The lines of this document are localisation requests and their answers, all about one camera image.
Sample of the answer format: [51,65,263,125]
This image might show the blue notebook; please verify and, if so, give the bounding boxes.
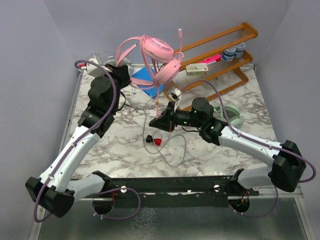
[132,67,157,99]

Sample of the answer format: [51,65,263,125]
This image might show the mint green headphones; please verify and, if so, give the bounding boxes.
[213,103,244,129]

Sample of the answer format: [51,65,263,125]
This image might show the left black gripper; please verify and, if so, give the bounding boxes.
[96,63,132,114]

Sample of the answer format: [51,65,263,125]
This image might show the pink headphone cable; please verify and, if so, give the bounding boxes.
[139,34,166,120]

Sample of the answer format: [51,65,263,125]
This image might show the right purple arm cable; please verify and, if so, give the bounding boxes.
[179,79,316,218]

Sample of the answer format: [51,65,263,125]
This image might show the wooden three-tier rack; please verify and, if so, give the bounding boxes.
[163,22,258,98]

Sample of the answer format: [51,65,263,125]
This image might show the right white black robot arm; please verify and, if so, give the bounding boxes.
[149,97,306,196]

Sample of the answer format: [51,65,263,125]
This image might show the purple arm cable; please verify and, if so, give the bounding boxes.
[179,79,316,218]
[33,59,142,223]

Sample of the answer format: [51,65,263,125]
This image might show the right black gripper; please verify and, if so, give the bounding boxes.
[149,101,204,133]

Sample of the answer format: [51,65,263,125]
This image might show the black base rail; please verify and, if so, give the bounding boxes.
[82,174,261,209]

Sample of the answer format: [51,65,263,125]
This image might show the blue white jar right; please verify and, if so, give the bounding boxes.
[234,42,246,58]

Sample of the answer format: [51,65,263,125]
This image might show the blue white jar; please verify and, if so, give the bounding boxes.
[234,42,246,58]
[221,46,236,62]

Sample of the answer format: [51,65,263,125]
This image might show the pink grey headphones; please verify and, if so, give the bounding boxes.
[115,35,184,88]

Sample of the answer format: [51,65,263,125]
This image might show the blue white jar left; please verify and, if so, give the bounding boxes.
[221,46,236,62]

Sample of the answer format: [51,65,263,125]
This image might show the grey headphone cable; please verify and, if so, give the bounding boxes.
[123,94,187,168]

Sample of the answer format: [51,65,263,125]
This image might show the white green red box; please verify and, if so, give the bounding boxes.
[185,62,209,76]

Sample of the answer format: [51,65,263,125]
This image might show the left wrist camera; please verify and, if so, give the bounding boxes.
[76,53,111,78]

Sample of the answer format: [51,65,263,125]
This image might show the pink marker pen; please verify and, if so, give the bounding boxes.
[201,54,221,64]

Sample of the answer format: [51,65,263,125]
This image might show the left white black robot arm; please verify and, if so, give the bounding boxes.
[25,64,131,218]

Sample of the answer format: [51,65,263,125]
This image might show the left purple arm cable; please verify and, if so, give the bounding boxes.
[33,59,142,223]

